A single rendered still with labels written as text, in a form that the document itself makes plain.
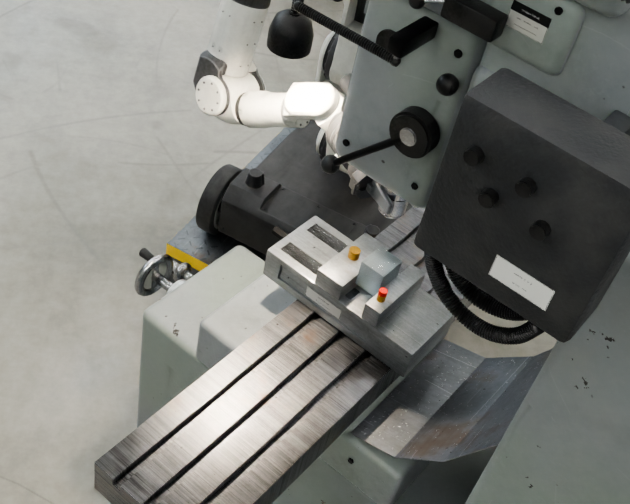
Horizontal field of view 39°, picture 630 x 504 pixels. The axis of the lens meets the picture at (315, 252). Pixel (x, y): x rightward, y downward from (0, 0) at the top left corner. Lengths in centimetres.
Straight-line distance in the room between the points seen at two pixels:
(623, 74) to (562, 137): 25
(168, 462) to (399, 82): 70
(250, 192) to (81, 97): 144
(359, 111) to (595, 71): 38
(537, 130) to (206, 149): 269
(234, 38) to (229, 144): 179
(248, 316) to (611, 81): 95
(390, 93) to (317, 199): 121
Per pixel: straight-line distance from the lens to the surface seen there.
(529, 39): 113
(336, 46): 216
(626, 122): 111
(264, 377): 162
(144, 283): 215
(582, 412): 122
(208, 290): 201
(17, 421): 265
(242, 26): 174
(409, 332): 166
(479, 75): 118
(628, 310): 110
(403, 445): 166
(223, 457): 152
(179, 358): 195
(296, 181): 252
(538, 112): 89
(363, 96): 133
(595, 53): 111
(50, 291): 294
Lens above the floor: 219
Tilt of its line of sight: 44 degrees down
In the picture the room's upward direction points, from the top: 14 degrees clockwise
